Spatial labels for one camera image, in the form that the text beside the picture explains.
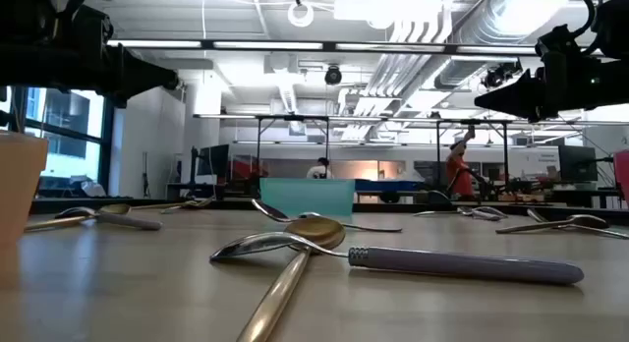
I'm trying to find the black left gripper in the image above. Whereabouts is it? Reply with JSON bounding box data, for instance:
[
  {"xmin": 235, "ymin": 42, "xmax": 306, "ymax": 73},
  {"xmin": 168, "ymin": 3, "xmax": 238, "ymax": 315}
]
[{"xmin": 53, "ymin": 39, "xmax": 181, "ymax": 110}]

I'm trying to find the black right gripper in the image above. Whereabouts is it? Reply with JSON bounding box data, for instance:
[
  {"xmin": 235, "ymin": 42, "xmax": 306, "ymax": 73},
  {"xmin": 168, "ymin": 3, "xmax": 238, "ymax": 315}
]
[{"xmin": 473, "ymin": 51, "xmax": 604, "ymax": 124}]

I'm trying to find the iridescent rainbow metal spoon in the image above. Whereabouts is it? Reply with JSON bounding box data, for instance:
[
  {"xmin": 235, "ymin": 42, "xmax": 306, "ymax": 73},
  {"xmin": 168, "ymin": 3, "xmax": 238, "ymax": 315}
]
[
  {"xmin": 251, "ymin": 198, "xmax": 403, "ymax": 234},
  {"xmin": 494, "ymin": 213, "xmax": 610, "ymax": 235},
  {"xmin": 527, "ymin": 207, "xmax": 629, "ymax": 241},
  {"xmin": 159, "ymin": 198, "xmax": 213, "ymax": 215},
  {"xmin": 456, "ymin": 206, "xmax": 508, "ymax": 222}
]

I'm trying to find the dark framed window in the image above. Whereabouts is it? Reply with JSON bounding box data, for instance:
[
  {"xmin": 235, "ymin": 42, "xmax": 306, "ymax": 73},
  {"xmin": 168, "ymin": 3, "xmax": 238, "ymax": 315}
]
[{"xmin": 0, "ymin": 84, "xmax": 115, "ymax": 199}]

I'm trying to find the black computer monitor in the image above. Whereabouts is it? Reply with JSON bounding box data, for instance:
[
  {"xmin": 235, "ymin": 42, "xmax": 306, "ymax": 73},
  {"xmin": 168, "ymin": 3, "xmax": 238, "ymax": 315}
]
[
  {"xmin": 196, "ymin": 143, "xmax": 231, "ymax": 179},
  {"xmin": 558, "ymin": 144, "xmax": 599, "ymax": 183}
]

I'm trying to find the person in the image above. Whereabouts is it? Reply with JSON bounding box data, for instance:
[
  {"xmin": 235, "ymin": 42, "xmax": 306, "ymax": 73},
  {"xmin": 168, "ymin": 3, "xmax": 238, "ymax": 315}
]
[
  {"xmin": 445, "ymin": 125, "xmax": 479, "ymax": 197},
  {"xmin": 306, "ymin": 156, "xmax": 331, "ymax": 180}
]

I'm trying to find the black table clamp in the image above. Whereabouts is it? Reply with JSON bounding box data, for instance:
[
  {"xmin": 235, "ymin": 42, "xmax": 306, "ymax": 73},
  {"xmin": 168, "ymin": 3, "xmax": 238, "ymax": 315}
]
[{"xmin": 426, "ymin": 189, "xmax": 456, "ymax": 206}]

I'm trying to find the red background equipment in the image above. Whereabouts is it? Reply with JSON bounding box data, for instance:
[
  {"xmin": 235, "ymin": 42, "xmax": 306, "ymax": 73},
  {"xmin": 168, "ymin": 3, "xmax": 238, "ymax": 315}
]
[{"xmin": 230, "ymin": 154, "xmax": 269, "ymax": 180}]

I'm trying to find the blue background table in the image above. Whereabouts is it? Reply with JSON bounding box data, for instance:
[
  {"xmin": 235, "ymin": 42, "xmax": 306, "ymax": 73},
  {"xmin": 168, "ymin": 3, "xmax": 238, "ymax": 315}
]
[{"xmin": 354, "ymin": 179, "xmax": 425, "ymax": 193}]

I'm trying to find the orange plastic cup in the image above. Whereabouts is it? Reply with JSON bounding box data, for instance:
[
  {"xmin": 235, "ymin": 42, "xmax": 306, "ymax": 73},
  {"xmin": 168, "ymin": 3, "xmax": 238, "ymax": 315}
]
[{"xmin": 0, "ymin": 130, "xmax": 49, "ymax": 289}]

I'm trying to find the teal plastic bin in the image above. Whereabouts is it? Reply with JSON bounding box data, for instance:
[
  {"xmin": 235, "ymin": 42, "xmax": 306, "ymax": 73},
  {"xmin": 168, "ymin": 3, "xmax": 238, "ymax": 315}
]
[{"xmin": 258, "ymin": 178, "xmax": 356, "ymax": 217}]

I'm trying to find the black background rig frame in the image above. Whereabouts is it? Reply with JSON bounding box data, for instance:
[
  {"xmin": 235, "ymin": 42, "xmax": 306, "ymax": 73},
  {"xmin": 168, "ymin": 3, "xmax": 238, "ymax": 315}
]
[
  {"xmin": 255, "ymin": 114, "xmax": 330, "ymax": 186},
  {"xmin": 434, "ymin": 118, "xmax": 512, "ymax": 199}
]

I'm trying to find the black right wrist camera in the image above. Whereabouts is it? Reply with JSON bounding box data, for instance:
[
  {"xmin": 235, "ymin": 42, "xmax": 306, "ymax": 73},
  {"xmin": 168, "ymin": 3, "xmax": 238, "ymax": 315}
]
[{"xmin": 534, "ymin": 25, "xmax": 574, "ymax": 57}]

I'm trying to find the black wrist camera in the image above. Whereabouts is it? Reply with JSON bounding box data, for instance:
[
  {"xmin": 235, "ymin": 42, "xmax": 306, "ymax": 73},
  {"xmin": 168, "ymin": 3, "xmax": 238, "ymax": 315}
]
[
  {"xmin": 534, "ymin": 25, "xmax": 574, "ymax": 57},
  {"xmin": 68, "ymin": 5, "xmax": 115, "ymax": 46}
]

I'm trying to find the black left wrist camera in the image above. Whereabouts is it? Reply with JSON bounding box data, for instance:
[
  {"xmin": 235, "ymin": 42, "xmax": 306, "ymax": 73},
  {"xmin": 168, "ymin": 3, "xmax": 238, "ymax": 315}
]
[{"xmin": 68, "ymin": 5, "xmax": 115, "ymax": 46}]

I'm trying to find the silver ventilation duct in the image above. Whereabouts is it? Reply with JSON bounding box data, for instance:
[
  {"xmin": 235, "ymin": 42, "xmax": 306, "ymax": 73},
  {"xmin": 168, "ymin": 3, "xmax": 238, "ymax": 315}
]
[{"xmin": 456, "ymin": 0, "xmax": 596, "ymax": 46}]

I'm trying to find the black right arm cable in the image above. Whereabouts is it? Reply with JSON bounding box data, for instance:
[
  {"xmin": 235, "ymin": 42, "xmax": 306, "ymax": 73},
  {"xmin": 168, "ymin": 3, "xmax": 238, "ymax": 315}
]
[{"xmin": 569, "ymin": 0, "xmax": 600, "ymax": 39}]

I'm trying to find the white ceiling ring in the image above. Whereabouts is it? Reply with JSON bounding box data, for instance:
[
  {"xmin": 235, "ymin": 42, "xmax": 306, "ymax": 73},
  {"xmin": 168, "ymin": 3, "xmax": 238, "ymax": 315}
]
[{"xmin": 287, "ymin": 0, "xmax": 315, "ymax": 29}]

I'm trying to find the black aluminium table frame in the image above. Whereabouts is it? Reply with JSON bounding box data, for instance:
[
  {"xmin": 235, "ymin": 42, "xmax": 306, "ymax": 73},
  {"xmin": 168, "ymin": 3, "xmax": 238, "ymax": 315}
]
[{"xmin": 29, "ymin": 195, "xmax": 629, "ymax": 226}]

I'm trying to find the black overhead frame bar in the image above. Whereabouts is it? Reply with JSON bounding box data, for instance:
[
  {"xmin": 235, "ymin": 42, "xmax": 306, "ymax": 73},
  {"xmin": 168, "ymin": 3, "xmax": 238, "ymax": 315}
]
[{"xmin": 106, "ymin": 38, "xmax": 542, "ymax": 57}]

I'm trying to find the black overhead camera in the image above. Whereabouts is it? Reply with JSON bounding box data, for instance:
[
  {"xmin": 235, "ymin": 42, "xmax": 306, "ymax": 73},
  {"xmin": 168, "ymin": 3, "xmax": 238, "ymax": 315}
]
[{"xmin": 323, "ymin": 64, "xmax": 344, "ymax": 86}]

